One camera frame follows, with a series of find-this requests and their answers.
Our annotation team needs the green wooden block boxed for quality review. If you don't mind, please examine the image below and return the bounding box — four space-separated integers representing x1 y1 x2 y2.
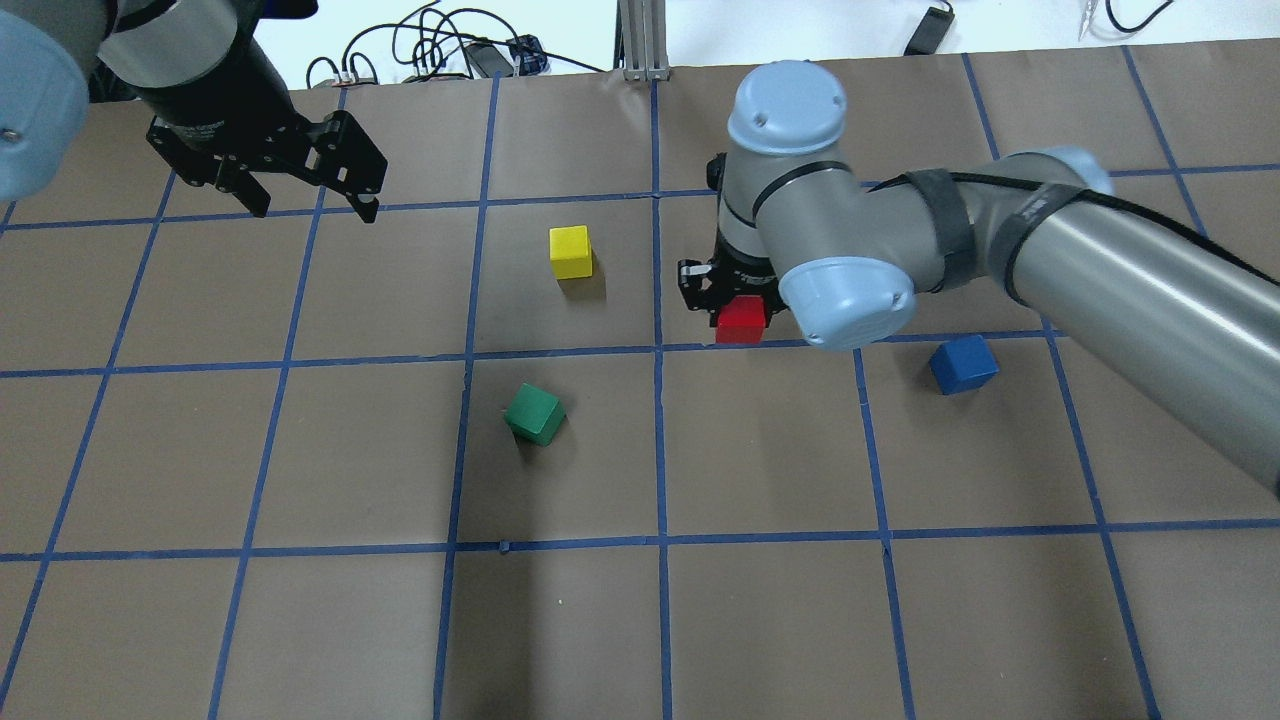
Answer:
503 383 567 447

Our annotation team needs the blue wooden block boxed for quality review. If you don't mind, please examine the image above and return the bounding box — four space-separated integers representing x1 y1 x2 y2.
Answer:
928 334 1000 395

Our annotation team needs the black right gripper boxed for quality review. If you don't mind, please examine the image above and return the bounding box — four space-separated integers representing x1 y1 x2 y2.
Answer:
677 234 788 316

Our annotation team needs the aluminium frame post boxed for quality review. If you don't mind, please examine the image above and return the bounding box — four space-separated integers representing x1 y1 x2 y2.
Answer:
614 0 671 82

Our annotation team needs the red wooden block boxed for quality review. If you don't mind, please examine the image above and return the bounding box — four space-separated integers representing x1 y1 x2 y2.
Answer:
714 295 769 345

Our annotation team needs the yellow wooden block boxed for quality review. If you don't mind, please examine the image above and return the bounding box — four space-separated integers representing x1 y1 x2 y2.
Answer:
548 225 594 281

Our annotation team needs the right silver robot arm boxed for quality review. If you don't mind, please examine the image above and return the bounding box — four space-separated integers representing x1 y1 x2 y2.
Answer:
677 60 1279 492

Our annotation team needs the brown paper table cover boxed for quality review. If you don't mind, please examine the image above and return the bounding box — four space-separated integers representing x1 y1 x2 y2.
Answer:
3 67 1277 719

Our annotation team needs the black power adapter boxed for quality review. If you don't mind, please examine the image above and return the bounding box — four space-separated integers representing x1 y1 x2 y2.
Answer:
902 5 955 56

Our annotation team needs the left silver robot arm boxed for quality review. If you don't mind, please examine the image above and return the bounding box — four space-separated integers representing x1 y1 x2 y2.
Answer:
1 1 388 223

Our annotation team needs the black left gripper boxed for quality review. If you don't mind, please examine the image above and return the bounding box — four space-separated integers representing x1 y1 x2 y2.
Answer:
146 40 388 224

